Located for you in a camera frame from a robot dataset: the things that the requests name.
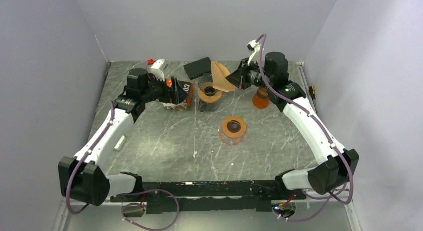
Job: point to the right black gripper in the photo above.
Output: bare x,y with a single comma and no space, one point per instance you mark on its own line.
238,77

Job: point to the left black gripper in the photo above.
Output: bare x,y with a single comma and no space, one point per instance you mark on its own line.
170,95

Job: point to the orange coffee filter box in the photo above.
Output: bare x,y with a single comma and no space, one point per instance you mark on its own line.
181,100

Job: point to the brown paper coffee filter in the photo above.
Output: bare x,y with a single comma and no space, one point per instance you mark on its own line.
219,74

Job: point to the grey glass carafe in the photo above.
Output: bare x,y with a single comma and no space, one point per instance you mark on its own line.
207,107

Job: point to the clear glass ribbed dripper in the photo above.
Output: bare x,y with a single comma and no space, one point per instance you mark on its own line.
205,85

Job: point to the pink dripper with wooden ring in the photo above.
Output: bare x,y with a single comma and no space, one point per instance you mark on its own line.
232,130

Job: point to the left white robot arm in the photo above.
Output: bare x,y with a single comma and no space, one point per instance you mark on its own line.
81,176

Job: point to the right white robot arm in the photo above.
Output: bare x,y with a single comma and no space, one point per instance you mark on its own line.
335,163

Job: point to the black box rear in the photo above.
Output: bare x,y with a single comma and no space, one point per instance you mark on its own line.
197,68

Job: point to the orange glass cup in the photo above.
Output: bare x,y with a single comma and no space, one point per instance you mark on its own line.
261,99

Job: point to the yellow black screwdriver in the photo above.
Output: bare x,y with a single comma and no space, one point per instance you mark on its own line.
311,90

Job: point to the white small block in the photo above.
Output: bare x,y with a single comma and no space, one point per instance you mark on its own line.
118,146

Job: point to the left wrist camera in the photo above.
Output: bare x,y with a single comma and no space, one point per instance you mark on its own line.
157,68

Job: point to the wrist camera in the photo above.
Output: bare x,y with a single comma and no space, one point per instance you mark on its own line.
254,48
157,68

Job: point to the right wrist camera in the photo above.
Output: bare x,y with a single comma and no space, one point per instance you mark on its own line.
254,48

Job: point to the black base frame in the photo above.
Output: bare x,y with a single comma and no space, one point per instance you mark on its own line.
258,195

